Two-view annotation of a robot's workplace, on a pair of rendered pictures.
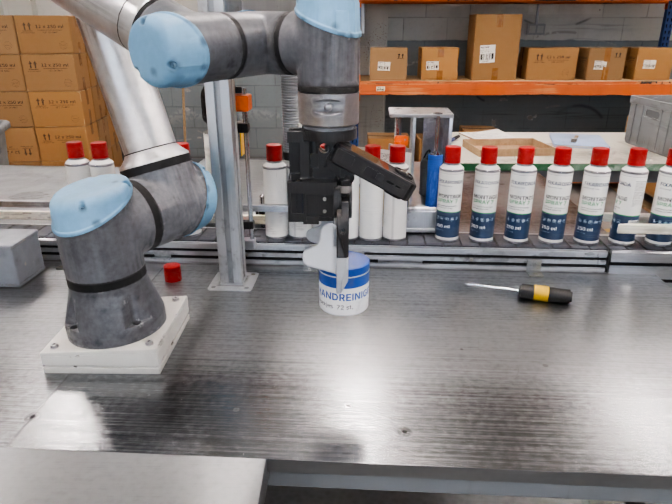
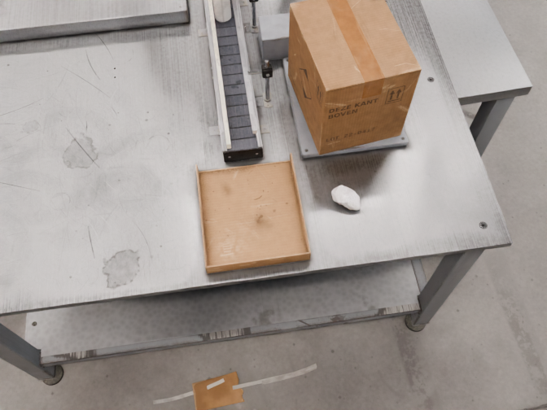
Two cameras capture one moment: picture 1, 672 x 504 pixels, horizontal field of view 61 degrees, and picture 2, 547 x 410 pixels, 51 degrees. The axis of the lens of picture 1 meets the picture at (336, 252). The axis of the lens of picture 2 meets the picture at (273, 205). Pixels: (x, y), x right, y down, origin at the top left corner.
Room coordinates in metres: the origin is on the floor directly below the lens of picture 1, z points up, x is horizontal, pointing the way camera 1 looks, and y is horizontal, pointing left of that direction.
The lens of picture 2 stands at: (1.34, 1.94, 2.15)
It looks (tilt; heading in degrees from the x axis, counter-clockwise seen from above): 61 degrees down; 259
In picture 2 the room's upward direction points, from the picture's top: 1 degrees counter-clockwise
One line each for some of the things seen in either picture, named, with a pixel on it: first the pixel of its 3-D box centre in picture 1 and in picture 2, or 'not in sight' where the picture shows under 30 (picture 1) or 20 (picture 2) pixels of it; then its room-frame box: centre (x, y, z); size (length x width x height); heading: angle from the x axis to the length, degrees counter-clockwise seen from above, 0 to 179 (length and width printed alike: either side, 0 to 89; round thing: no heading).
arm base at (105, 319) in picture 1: (112, 296); not in sight; (0.81, 0.35, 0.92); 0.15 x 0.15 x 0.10
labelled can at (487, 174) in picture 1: (485, 194); not in sight; (1.17, -0.32, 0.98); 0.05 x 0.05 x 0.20
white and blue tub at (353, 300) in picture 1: (343, 282); not in sight; (0.72, -0.01, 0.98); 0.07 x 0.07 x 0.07
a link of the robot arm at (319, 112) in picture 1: (328, 110); not in sight; (0.71, 0.01, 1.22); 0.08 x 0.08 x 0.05
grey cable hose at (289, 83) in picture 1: (290, 104); not in sight; (1.10, 0.09, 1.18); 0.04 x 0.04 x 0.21
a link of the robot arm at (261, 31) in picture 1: (254, 43); not in sight; (0.76, 0.10, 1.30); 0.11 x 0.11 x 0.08; 56
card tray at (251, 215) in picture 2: not in sight; (251, 210); (1.27, 1.24, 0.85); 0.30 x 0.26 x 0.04; 87
